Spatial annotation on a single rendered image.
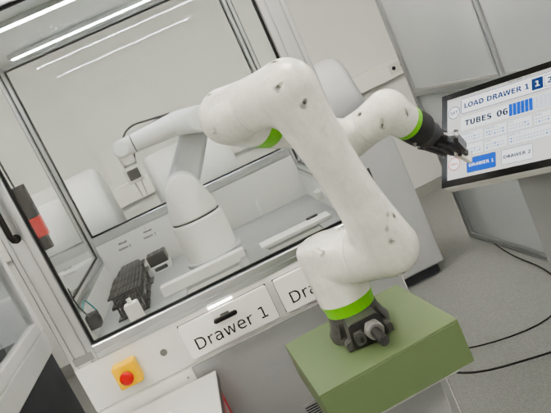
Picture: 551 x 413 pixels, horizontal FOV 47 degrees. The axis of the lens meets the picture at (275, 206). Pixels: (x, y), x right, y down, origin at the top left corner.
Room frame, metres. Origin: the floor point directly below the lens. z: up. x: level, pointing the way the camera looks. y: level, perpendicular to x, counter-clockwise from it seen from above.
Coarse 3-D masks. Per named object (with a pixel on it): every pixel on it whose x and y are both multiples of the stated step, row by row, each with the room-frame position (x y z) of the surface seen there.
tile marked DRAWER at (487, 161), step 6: (480, 156) 1.79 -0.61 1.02; (486, 156) 1.77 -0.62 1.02; (492, 156) 1.76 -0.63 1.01; (474, 162) 1.79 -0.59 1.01; (480, 162) 1.78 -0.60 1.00; (486, 162) 1.76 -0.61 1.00; (492, 162) 1.75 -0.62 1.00; (468, 168) 1.80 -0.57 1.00; (474, 168) 1.79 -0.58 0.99; (480, 168) 1.77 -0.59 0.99; (486, 168) 1.75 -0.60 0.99
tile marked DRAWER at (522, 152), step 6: (528, 144) 1.68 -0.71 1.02; (504, 150) 1.73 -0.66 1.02; (510, 150) 1.72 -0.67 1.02; (516, 150) 1.70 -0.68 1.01; (522, 150) 1.69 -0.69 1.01; (528, 150) 1.67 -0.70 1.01; (504, 156) 1.72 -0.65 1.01; (510, 156) 1.71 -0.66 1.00; (516, 156) 1.70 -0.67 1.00; (522, 156) 1.68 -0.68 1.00; (528, 156) 1.67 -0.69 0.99; (504, 162) 1.72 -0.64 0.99; (510, 162) 1.70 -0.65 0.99
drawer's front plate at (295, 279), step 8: (296, 272) 1.82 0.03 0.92; (280, 280) 1.82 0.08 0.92; (288, 280) 1.82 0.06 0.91; (296, 280) 1.82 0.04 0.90; (304, 280) 1.82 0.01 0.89; (280, 288) 1.82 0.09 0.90; (288, 288) 1.82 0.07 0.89; (296, 288) 1.82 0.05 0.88; (280, 296) 1.82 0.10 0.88; (288, 296) 1.82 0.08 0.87; (296, 296) 1.82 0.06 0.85; (312, 296) 1.82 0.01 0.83; (288, 304) 1.82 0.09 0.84; (296, 304) 1.82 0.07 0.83; (304, 304) 1.82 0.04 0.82
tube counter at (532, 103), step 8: (536, 96) 1.72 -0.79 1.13; (544, 96) 1.70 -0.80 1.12; (512, 104) 1.77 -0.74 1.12; (520, 104) 1.75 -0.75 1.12; (528, 104) 1.73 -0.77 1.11; (536, 104) 1.71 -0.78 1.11; (544, 104) 1.69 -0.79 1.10; (496, 112) 1.80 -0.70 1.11; (504, 112) 1.78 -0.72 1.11; (512, 112) 1.76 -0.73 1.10; (520, 112) 1.74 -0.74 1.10; (496, 120) 1.79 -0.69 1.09
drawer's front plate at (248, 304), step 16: (256, 288) 1.82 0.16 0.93; (224, 304) 1.82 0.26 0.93; (240, 304) 1.81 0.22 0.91; (256, 304) 1.81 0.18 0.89; (272, 304) 1.81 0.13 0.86; (192, 320) 1.80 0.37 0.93; (208, 320) 1.80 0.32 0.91; (224, 320) 1.80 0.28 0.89; (256, 320) 1.81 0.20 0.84; (192, 336) 1.79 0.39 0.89; (224, 336) 1.80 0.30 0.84; (240, 336) 1.80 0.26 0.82; (192, 352) 1.79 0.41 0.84
